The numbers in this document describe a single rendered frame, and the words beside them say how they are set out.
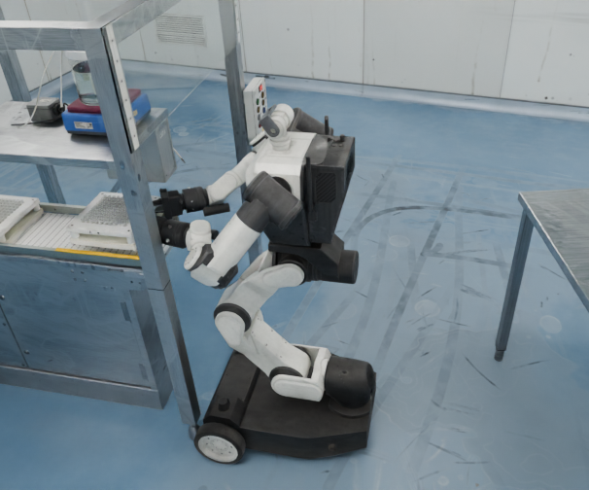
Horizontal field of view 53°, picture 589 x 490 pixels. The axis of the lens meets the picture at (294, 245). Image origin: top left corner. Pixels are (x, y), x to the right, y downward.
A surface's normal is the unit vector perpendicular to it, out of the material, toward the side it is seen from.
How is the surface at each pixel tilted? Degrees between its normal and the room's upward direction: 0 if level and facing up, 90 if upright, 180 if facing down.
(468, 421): 0
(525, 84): 90
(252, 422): 0
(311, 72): 90
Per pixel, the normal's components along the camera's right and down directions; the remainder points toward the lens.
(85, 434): -0.05, -0.81
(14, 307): -0.22, 0.58
